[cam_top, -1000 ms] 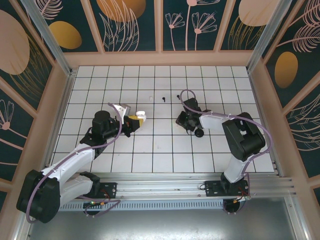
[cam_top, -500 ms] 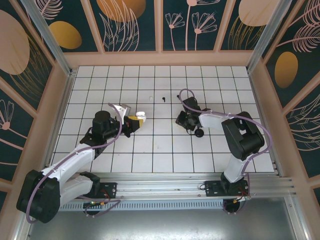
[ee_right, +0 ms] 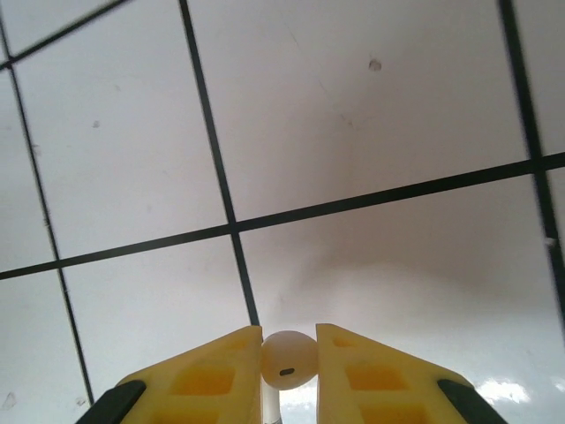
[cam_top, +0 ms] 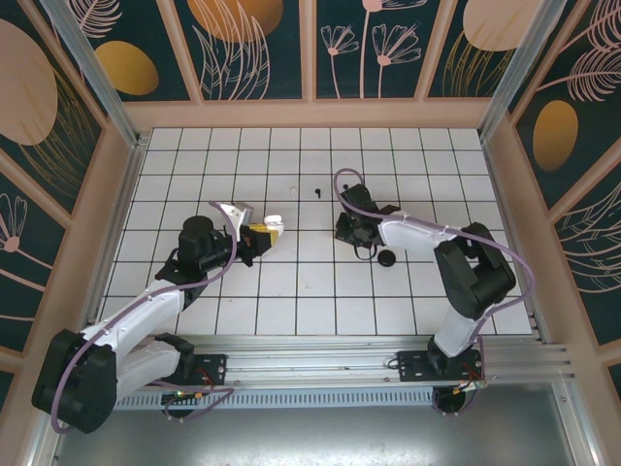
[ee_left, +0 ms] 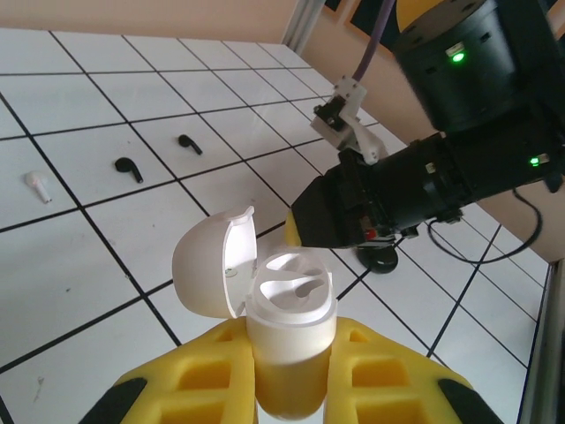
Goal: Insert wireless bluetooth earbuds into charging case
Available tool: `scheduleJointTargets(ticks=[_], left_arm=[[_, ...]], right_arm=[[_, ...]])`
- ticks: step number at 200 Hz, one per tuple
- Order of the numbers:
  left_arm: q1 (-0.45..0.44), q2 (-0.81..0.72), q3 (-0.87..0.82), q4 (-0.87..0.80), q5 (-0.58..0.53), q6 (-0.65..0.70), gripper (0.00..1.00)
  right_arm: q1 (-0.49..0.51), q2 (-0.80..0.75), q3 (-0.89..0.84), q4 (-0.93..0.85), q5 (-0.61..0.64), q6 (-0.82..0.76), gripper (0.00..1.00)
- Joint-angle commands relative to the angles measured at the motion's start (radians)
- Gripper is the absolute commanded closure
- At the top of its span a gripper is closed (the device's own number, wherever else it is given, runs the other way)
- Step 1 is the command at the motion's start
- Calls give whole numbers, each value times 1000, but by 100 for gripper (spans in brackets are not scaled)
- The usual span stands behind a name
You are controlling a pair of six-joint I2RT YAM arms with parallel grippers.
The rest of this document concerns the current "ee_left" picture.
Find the white earbud charging case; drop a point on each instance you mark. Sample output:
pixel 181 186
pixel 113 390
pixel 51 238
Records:
pixel 287 340

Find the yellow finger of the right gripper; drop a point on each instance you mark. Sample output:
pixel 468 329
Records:
pixel 322 212

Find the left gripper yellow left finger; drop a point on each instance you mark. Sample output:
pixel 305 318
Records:
pixel 238 353

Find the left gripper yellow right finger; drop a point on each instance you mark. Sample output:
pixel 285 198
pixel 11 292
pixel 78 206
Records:
pixel 344 353

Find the small black screw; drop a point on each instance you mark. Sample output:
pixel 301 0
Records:
pixel 185 141
pixel 125 164

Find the aluminium frame post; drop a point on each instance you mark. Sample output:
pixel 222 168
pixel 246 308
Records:
pixel 304 22

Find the black round cap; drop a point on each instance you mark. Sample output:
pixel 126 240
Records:
pixel 379 262

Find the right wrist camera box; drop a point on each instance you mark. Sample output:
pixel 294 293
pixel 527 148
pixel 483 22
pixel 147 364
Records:
pixel 340 128

